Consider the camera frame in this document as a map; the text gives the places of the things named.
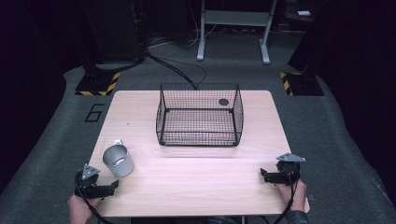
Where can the small white box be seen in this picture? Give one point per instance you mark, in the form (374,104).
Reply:
(304,13)

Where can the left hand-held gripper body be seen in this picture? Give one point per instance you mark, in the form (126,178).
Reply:
(88,179)

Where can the black curtain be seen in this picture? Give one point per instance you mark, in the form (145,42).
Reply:
(355,62)
(28,77)

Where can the black yellow striped stand base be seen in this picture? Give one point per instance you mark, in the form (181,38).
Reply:
(303,84)
(98,84)

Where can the dark cabinet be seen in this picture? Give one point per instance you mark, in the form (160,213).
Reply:
(115,29)

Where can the white metal stand frame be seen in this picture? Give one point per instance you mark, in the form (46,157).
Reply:
(236,18)

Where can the person's left hand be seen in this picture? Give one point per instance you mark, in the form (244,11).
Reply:
(80,210)

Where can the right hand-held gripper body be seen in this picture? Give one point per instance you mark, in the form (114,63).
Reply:
(289,166)

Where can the person's right hand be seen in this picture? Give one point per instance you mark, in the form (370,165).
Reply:
(295,196)

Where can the silver metal cup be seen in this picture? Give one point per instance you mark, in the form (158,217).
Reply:
(119,160)

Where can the black round table grommet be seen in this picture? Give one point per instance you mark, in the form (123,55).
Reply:
(223,102)

